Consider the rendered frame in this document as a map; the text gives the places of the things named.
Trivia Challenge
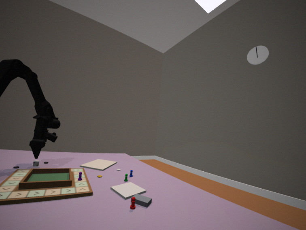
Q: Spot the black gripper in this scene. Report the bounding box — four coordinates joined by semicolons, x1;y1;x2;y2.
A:
29;127;47;159

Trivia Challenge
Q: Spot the red pawn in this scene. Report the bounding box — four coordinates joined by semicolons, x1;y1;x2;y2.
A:
130;197;136;209

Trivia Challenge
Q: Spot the white flat square slab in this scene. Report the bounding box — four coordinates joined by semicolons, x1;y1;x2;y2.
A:
110;182;146;200

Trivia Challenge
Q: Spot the white die with black pips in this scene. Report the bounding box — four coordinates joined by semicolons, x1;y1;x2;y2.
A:
33;160;39;166

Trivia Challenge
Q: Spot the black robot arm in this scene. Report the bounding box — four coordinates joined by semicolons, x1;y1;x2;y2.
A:
0;59;60;142

